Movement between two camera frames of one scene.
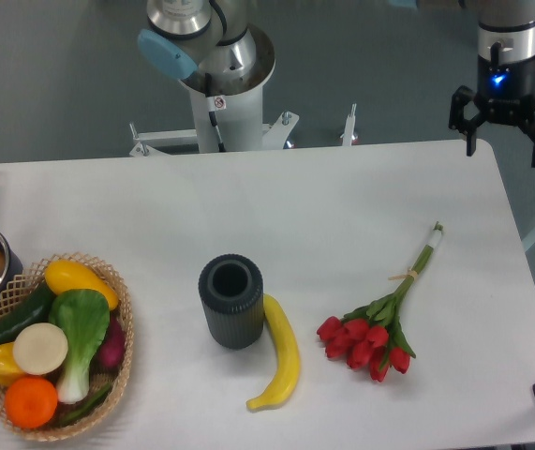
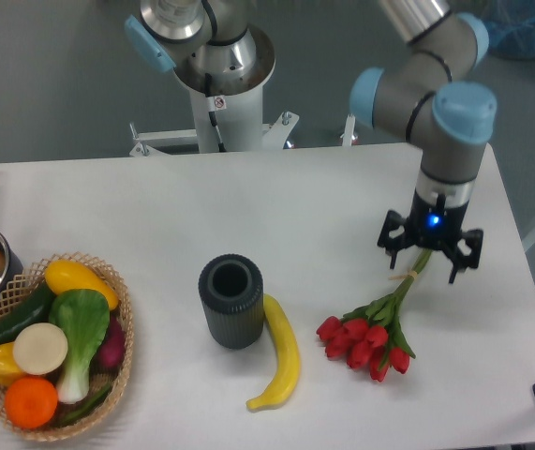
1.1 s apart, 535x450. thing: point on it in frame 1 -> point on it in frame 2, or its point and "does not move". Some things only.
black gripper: x=508 y=93 -> x=433 y=224
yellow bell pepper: x=0 y=367 does not move
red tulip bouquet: x=369 y=337 does not move
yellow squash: x=65 y=276 does not move
